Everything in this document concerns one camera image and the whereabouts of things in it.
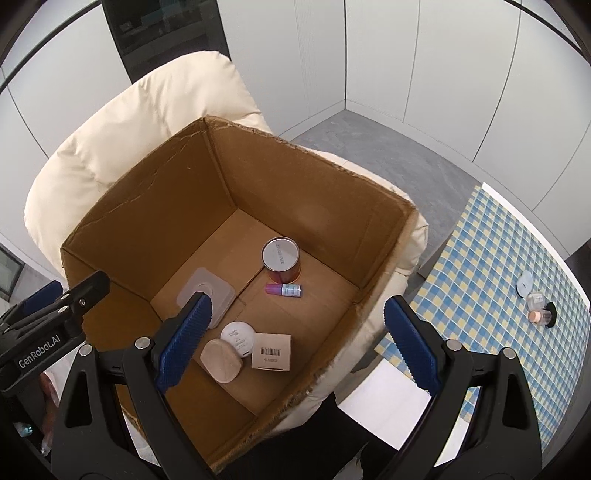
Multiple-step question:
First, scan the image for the brown cardboard box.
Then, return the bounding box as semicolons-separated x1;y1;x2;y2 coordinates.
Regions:
60;115;419;474

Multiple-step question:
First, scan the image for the blue yellow checked tablecloth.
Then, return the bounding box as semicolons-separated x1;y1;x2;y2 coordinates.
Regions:
373;182;591;437

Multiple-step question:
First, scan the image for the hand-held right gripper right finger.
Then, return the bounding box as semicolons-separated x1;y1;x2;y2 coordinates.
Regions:
376;294;542;480

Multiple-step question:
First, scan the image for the small bottle pink cap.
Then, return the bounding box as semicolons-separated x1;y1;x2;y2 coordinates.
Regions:
265;283;303;298

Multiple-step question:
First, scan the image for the pink barcode box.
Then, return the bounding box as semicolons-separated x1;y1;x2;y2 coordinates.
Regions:
252;333;293;372

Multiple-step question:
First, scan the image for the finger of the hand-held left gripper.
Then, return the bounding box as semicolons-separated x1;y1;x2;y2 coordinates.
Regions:
53;271;110;319
18;280;64;315

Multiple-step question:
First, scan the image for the white round compact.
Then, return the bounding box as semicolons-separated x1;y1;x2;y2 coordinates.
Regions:
220;322;256;358

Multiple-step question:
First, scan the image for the round metal can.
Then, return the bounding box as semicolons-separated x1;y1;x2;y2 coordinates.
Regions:
261;237;302;284

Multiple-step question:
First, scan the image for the clear square plastic container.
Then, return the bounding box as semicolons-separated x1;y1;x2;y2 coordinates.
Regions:
176;268;235;329

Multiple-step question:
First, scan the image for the cream padded armchair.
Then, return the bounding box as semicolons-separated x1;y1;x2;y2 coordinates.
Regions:
23;50;430;439

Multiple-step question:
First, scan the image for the dark glass door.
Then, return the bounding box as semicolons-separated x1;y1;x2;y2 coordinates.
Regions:
102;0;230;84

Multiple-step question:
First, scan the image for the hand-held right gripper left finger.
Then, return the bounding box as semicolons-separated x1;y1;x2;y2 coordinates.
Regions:
51;292;218;480

